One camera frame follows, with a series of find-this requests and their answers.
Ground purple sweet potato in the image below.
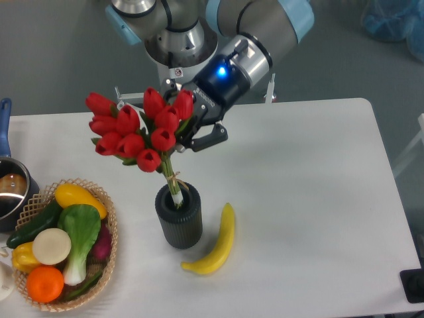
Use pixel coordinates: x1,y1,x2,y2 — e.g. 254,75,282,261
91,223,112,260

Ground dark green cucumber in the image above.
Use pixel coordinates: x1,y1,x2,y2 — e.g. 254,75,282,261
6,199,63,249

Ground dark saucepan blue handle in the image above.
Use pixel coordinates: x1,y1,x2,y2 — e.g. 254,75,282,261
1,98,39,233

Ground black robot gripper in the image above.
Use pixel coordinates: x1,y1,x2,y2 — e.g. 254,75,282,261
162,54,250,152

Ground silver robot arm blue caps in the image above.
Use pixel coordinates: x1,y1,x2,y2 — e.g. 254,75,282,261
105,1,315,152

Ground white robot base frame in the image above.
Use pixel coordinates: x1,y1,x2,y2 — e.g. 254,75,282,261
115,64,277,109

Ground black device at table edge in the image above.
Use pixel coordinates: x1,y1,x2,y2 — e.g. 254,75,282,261
399,268,423,303

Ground orange fruit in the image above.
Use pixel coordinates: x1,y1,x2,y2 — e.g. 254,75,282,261
26,266,64,303

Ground dark ribbed vase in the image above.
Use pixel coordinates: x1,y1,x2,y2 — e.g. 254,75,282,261
155,184,203,249

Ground green bok choy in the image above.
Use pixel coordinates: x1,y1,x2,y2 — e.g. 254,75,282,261
58,204,101,286

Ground green chili pepper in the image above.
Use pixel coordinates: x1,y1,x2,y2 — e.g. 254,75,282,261
62,270,103,302

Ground woven wicker basket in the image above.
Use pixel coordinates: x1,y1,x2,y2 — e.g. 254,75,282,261
13,178,118,313

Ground yellow squash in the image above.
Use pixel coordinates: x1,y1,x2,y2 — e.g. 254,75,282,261
54,183,107,219

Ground red tulip bouquet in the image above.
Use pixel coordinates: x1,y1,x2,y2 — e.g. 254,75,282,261
85,87,194,209

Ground yellow banana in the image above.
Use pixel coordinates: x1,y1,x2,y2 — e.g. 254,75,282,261
180,203,235,275

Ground white frame at right edge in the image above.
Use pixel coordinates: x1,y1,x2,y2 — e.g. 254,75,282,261
392,114,423,178

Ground yellow bell pepper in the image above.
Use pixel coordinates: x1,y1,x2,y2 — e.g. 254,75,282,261
12,242,42,274

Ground white garlic bulb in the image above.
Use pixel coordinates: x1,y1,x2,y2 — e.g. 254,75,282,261
0,247,15,301

